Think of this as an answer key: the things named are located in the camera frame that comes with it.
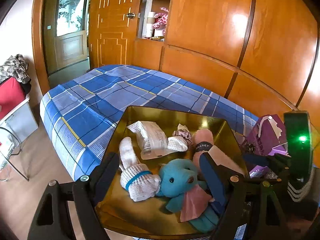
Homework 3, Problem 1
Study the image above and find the teal plush bear pink dress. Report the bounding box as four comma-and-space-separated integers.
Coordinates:
156, 159, 219, 233

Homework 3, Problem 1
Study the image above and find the white sock blue stripe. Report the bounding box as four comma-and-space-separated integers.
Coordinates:
119, 137, 161, 202

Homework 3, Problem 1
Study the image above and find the pink sock with black band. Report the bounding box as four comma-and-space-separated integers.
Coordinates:
193, 128, 214, 172

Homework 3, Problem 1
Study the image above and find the small white knit sock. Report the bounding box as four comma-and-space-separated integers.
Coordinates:
168, 136, 188, 152

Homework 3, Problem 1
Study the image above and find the white packaged cloth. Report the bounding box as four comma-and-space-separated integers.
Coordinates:
127, 121, 173, 160

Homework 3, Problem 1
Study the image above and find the purple gift bag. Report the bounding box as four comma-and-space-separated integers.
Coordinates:
241, 114, 291, 181

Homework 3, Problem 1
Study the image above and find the blue plaid bed sheet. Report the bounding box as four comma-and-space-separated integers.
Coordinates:
40, 64, 257, 180

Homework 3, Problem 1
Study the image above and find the white side table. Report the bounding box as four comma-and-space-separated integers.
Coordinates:
1, 95, 39, 181

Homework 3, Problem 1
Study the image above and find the red storage box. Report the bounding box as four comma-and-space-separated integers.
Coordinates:
0, 77, 25, 119

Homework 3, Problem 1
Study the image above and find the patterned grey cloth pile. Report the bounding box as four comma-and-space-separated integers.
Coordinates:
0, 54, 31, 84

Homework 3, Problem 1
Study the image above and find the orange wooden wardrobe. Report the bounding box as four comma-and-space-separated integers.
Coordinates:
89, 0, 319, 165

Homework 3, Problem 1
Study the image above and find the pink spotted plush toy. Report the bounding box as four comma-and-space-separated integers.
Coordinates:
152, 7, 169, 36

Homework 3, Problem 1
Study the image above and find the wooden door with glass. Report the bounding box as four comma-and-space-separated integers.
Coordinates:
42, 0, 89, 75

